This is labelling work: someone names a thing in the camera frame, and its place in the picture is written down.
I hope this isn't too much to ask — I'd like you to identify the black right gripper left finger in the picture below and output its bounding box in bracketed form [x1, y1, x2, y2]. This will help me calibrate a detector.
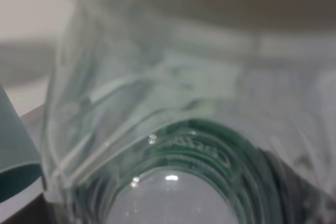
[1, 189, 57, 223]

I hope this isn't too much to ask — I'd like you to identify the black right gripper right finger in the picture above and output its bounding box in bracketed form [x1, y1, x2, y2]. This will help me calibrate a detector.
[260, 150, 335, 223]

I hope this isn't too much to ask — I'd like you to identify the teal plastic cup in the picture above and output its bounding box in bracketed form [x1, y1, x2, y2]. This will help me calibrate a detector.
[0, 82, 43, 205]

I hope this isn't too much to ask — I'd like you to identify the clear plastic water bottle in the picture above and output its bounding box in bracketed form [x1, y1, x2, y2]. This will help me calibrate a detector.
[41, 0, 335, 223]

